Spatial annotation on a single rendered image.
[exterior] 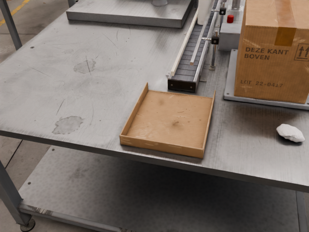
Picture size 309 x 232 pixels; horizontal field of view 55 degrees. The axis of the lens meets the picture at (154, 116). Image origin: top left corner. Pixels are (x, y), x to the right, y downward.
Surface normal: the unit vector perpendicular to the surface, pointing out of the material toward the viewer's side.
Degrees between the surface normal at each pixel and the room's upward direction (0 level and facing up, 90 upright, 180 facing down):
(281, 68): 90
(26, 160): 0
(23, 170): 0
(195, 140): 0
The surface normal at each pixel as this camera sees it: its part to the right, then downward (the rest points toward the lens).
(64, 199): -0.04, -0.77
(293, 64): -0.24, 0.64
